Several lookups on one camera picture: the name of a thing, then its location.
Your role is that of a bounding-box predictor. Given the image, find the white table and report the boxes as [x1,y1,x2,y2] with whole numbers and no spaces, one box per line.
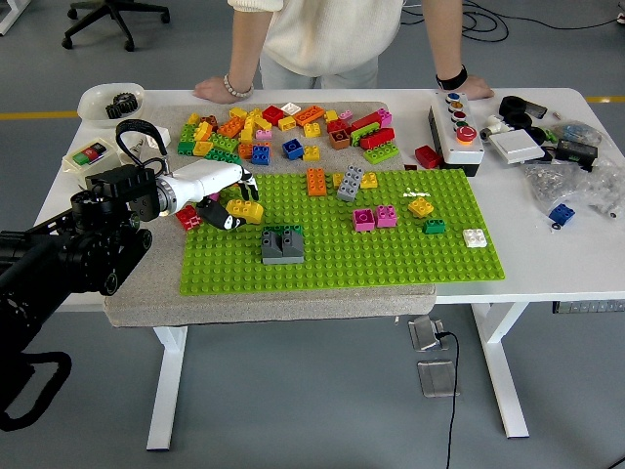
[2,87,625,453]

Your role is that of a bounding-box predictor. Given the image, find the person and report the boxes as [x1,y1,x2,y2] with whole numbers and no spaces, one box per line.
[227,0,406,90]

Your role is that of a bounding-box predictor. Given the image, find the black floor cable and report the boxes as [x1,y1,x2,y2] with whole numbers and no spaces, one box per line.
[399,0,625,43]

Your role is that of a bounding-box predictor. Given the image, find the black gear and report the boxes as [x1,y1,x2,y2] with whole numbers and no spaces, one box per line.
[104,92,144,120]

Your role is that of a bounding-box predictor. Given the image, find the white switch plate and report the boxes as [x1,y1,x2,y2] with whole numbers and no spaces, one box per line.
[487,129,547,166]

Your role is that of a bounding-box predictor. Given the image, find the green long brick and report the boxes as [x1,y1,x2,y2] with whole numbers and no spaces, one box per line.
[202,148,243,166]
[349,122,381,148]

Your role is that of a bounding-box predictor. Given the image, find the white cube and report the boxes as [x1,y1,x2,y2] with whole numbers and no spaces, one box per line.
[146,125,172,151]

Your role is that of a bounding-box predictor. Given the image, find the white switch box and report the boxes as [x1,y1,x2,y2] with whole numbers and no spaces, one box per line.
[62,137,123,187]

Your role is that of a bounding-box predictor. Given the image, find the red printed brick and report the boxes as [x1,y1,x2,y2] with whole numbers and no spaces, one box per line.
[175,204,202,231]

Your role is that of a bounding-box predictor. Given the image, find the yellow curved brick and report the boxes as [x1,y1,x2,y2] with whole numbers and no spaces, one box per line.
[225,197,265,225]

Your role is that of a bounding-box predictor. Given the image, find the black power adapter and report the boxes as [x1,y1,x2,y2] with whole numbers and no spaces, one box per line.
[555,139,600,172]

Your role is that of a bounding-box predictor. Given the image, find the red long brick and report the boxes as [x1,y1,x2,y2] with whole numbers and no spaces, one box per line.
[359,127,396,151]
[350,110,385,132]

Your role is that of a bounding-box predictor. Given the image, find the white tube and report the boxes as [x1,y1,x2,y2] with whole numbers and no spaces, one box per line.
[116,135,147,166]

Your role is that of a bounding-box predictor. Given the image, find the person's right hand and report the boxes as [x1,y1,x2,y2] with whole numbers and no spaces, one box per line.
[193,75,235,105]

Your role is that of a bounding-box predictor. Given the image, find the metal floor socket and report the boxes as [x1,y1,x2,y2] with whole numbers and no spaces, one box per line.
[416,360,460,399]
[408,315,448,353]

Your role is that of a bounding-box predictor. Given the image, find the person's left hand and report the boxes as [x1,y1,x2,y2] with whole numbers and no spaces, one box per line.
[461,76,496,102]

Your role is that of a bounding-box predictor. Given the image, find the grey sloped brick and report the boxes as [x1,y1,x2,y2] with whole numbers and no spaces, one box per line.
[261,228,305,267]

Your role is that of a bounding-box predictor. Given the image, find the green baseplate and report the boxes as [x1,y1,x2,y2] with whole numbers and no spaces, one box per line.
[179,168,508,298]

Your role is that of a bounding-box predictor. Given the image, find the white bowl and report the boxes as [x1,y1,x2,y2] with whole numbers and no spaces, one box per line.
[77,82,146,129]

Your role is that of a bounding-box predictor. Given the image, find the clear bag blue parts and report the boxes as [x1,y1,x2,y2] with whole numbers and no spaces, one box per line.
[549,121,604,148]

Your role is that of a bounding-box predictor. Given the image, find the black power cord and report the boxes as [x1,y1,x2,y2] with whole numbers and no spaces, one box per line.
[433,330,463,469]

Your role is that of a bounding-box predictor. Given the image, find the beaded bracelet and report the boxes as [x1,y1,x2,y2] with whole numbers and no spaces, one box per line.
[223,72,255,99]

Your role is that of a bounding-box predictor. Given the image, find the clear bag of screws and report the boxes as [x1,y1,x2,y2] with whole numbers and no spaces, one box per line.
[521,155,625,221]

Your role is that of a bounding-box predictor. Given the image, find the black office chair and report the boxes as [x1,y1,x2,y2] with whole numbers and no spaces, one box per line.
[62,0,172,53]

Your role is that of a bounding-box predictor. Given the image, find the white pipe fitting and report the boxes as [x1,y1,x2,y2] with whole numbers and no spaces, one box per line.
[479,113,514,144]

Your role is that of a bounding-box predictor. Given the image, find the black wristwatch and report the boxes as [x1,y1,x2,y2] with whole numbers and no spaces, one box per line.
[436,64,469,92]

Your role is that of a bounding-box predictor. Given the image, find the grey long brick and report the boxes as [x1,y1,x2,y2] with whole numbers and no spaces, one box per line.
[336,165,365,203]

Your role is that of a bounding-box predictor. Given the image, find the table height control panel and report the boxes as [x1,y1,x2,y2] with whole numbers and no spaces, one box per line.
[552,300,625,316]

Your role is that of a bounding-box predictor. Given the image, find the white furniture leg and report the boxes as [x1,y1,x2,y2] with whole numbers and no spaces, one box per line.
[0,0,33,36]

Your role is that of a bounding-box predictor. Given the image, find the push-button control box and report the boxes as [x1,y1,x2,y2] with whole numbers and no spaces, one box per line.
[428,90,486,178]

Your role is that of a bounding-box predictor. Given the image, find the grey-brown mat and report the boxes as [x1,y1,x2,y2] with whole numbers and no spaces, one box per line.
[104,101,438,329]

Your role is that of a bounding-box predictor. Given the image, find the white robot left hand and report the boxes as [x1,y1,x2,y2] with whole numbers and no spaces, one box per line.
[168,159,261,233]

